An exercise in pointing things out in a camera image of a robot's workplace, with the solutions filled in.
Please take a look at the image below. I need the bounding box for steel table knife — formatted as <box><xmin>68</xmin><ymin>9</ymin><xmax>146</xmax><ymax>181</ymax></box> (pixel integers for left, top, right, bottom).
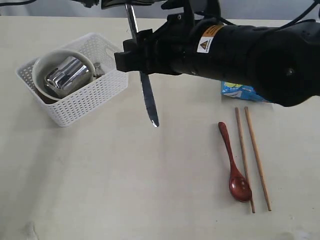
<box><xmin>125</xmin><ymin>3</ymin><xmax>160</xmax><ymax>128</ymax></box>

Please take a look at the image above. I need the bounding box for cream ceramic bowl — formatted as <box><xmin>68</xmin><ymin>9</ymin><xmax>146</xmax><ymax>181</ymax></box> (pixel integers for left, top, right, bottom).
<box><xmin>32</xmin><ymin>49</ymin><xmax>96</xmax><ymax>101</ymax></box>

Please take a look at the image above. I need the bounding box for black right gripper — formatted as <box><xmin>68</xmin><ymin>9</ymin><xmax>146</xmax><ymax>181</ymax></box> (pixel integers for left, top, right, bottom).
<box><xmin>114</xmin><ymin>0</ymin><xmax>320</xmax><ymax>107</ymax></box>

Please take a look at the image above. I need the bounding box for brown red plate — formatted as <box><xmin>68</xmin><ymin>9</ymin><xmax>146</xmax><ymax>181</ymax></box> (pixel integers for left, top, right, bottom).
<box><xmin>35</xmin><ymin>88</ymin><xmax>57</xmax><ymax>105</ymax></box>

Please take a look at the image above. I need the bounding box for wooden chopstick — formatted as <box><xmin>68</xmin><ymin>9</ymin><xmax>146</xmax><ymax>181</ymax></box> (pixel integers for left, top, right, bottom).
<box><xmin>234</xmin><ymin>107</ymin><xmax>256</xmax><ymax>214</ymax></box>
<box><xmin>244</xmin><ymin>106</ymin><xmax>272</xmax><ymax>212</ymax></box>

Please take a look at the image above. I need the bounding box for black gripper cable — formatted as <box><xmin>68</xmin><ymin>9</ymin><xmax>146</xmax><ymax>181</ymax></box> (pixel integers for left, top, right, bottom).
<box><xmin>194</xmin><ymin>0</ymin><xmax>320</xmax><ymax>30</ymax></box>

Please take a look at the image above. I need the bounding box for dark red wooden spoon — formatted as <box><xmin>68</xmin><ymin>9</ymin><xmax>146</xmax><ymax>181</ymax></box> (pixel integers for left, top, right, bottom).
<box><xmin>218</xmin><ymin>122</ymin><xmax>252</xmax><ymax>203</ymax></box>

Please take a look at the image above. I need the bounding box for steel fork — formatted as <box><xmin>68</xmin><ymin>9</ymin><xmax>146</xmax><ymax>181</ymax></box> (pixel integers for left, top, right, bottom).
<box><xmin>93</xmin><ymin>62</ymin><xmax>105</xmax><ymax>79</ymax></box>

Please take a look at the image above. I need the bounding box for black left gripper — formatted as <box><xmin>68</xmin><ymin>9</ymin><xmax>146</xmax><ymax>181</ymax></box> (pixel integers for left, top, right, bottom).
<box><xmin>82</xmin><ymin>0</ymin><xmax>155</xmax><ymax>10</ymax></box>

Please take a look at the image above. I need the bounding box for blue chips bag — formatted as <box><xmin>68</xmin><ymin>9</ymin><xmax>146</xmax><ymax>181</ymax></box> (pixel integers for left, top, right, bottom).
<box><xmin>220</xmin><ymin>81</ymin><xmax>268</xmax><ymax>103</ymax></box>

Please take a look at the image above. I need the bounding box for shiny steel cup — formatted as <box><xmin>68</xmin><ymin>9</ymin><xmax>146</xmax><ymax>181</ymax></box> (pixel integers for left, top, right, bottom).
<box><xmin>44</xmin><ymin>56</ymin><xmax>91</xmax><ymax>90</ymax></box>

